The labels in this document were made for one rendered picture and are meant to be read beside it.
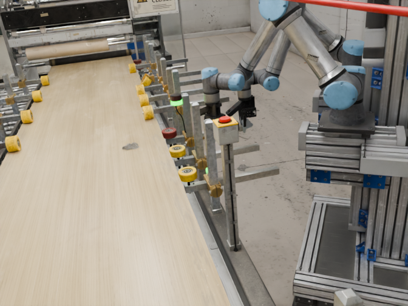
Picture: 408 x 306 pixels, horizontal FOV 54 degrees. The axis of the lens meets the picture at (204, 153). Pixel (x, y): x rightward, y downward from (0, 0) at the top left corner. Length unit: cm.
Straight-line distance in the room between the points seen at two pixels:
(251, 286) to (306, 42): 90
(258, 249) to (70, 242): 152
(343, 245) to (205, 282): 137
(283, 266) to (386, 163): 111
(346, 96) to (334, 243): 108
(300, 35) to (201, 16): 923
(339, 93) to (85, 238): 104
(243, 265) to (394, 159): 71
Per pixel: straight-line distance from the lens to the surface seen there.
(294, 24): 159
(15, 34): 439
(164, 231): 136
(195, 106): 180
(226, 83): 175
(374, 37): 194
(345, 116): 174
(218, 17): 1084
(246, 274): 146
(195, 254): 125
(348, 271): 225
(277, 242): 272
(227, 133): 130
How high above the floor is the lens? 169
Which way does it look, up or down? 25 degrees down
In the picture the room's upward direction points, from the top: 6 degrees counter-clockwise
